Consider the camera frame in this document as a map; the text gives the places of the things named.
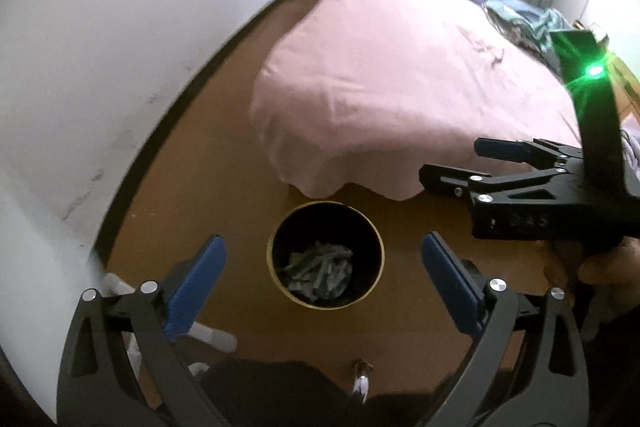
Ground person's right hand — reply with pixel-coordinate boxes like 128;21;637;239
541;235;640;323

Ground bed with pink blanket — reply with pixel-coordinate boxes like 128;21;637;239
250;0;580;200

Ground teal crumpled duvet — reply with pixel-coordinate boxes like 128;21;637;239
482;0;570;72

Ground silver metal trigger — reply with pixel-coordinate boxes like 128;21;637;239
352;359;373;405

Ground crumpled trash in bin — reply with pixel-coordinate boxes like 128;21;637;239
279;243;354;303

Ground black round trash bin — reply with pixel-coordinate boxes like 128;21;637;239
266;200;385;311

